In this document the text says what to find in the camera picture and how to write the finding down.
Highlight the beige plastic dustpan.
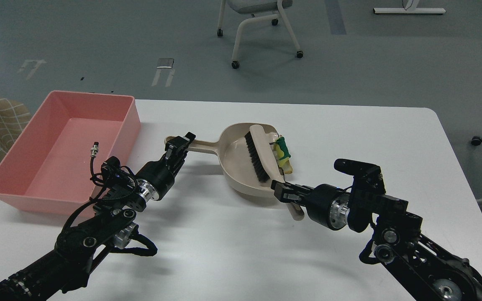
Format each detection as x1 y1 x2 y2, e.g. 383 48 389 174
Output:
189 122 282 197

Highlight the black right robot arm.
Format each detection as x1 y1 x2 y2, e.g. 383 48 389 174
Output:
271 158 482 301

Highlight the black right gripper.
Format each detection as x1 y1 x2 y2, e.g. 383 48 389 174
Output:
270 180 348 231

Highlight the grey floor socket plate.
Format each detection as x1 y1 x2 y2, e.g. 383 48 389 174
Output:
156 58 175 69

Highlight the pink plastic bin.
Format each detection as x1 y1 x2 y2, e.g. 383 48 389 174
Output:
0 91 141 216

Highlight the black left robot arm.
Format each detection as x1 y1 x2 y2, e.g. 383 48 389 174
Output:
0 132 196 301

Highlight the white rolling chair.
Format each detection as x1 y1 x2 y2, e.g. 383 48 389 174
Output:
217 0 304 69

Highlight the beige hand brush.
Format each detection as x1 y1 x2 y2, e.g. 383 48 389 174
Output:
245 124 285 199

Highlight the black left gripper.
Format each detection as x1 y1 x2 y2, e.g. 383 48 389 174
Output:
136 132 196 202

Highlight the yellow sponge piece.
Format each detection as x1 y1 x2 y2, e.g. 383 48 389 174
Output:
274 136 291 168

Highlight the white desk foot bar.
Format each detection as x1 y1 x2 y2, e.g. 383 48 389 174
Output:
372 0 446 15

